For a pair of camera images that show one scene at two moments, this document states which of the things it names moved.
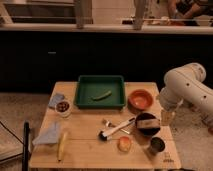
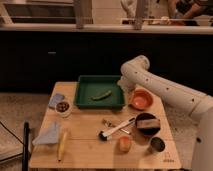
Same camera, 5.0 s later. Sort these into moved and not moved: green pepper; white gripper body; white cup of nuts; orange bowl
Moved: white gripper body
Not moved: orange bowl; white cup of nuts; green pepper
